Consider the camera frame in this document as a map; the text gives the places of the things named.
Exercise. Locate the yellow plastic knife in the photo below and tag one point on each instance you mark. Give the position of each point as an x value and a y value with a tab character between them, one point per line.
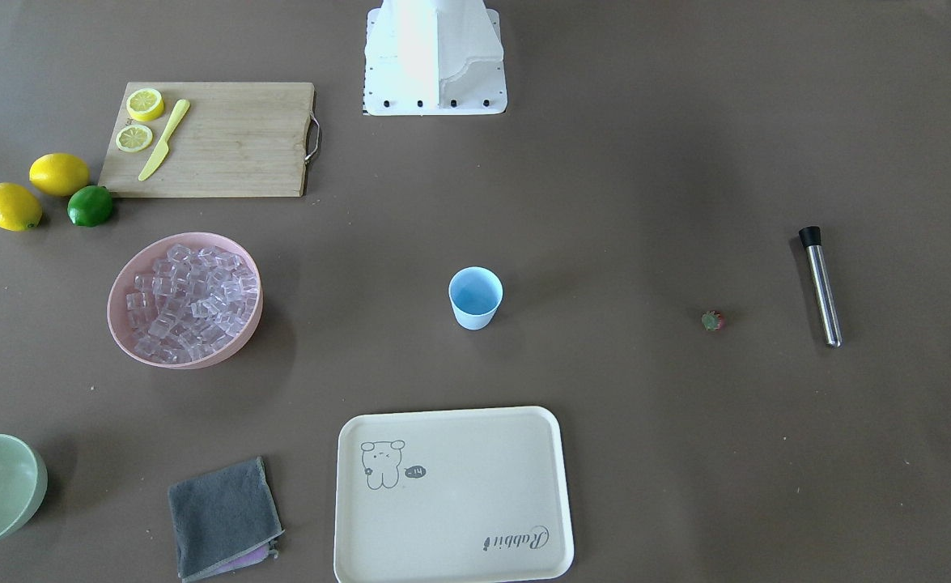
161	148

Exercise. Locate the green lime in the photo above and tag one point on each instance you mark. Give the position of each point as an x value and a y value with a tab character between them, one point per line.
90	206

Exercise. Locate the steel muddler black tip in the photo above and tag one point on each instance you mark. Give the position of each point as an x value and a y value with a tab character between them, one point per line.
811	240

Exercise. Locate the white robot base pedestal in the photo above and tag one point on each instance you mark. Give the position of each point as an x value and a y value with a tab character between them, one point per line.
434	58

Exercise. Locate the lemon slice lower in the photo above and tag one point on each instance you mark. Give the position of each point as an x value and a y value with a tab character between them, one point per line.
133	138

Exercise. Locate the lemon slice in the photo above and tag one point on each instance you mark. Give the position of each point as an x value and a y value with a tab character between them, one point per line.
133	138
145	104

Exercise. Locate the lemon slice upper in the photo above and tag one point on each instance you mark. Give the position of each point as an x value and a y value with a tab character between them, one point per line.
145	104

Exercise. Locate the pink bowl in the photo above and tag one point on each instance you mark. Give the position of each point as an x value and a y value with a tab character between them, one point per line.
123	324

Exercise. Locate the light blue cup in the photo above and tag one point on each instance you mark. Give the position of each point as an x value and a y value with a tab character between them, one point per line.
475	293

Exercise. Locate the pile of ice cubes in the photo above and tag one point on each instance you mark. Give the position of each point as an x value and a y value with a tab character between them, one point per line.
192	301

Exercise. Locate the cream rabbit tray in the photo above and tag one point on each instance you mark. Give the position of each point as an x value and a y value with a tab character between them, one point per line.
474	495

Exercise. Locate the small strawberry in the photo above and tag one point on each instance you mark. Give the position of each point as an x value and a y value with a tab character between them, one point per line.
713	320

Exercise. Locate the yellow lemon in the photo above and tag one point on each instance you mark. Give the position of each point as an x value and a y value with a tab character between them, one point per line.
19	209
59	174

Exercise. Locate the grey folded cloth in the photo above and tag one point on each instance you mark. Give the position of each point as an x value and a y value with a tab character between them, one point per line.
224	520

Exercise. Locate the wooden cutting board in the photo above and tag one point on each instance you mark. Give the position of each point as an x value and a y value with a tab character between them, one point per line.
236	140

